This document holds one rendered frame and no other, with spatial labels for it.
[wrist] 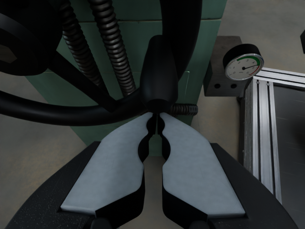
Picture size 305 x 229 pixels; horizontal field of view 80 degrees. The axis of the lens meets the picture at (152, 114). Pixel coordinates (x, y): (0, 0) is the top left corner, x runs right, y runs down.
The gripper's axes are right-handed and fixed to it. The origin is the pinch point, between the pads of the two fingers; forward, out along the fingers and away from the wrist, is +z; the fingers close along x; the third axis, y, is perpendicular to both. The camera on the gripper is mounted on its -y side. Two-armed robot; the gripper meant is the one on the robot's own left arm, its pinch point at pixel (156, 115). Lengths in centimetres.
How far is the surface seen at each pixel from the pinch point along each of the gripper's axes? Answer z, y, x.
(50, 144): 65, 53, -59
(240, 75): 22.3, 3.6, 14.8
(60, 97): 34.8, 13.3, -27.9
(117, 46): 11.6, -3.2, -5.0
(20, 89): 97, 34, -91
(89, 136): 48, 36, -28
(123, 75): 13.5, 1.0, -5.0
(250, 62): 20.8, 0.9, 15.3
